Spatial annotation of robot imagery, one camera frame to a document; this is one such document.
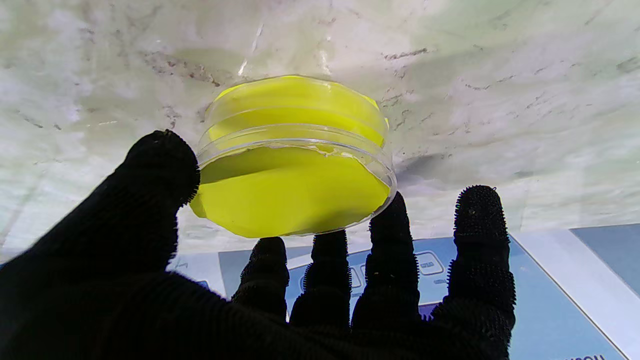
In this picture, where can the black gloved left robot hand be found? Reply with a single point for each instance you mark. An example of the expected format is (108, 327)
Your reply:
(100, 300)

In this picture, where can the clear culture dish yellow lid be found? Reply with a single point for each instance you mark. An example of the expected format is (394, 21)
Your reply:
(290, 195)

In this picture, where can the printed laboratory backdrop poster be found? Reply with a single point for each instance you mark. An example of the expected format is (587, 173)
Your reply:
(565, 300)

